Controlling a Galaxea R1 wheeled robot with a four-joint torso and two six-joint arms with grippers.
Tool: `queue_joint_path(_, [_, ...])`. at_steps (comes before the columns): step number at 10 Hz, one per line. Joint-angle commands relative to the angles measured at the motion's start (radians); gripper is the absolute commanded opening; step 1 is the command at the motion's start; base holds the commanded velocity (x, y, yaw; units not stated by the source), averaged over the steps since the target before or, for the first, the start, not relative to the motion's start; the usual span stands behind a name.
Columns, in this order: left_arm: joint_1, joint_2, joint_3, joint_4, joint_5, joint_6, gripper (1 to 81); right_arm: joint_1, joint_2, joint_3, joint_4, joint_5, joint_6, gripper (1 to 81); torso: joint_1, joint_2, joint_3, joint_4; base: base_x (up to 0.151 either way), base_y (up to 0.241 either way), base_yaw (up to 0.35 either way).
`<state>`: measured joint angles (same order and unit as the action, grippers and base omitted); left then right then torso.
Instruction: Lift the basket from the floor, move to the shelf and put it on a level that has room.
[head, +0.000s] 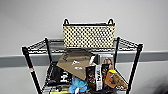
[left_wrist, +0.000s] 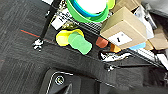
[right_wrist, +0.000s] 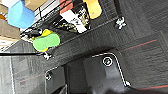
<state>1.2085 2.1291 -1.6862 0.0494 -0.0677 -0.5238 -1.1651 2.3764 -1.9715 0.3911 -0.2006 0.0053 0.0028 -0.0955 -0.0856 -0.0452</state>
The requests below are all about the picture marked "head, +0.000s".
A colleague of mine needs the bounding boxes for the black bag white print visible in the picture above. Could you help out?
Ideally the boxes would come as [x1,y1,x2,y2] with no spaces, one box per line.
[45,61,73,88]

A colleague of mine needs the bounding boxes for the black wire shelf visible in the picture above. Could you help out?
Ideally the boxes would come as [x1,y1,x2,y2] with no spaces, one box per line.
[20,36,145,94]

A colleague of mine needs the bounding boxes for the blue plush toy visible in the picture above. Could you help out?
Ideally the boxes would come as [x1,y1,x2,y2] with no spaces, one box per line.
[68,77,89,94]

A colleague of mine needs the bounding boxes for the pale woven basket dark spots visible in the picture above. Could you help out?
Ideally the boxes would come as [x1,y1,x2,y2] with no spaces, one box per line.
[61,17,117,50]

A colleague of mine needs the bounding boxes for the large tan cardboard box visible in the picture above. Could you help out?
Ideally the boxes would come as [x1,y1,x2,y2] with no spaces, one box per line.
[55,49,96,81]

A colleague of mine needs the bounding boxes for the tall black white printed boxes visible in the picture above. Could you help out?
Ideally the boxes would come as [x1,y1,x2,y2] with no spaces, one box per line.
[85,54,115,92]

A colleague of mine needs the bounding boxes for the orange brown plush toy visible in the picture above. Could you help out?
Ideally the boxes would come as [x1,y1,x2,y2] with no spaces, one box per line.
[104,69,130,91]

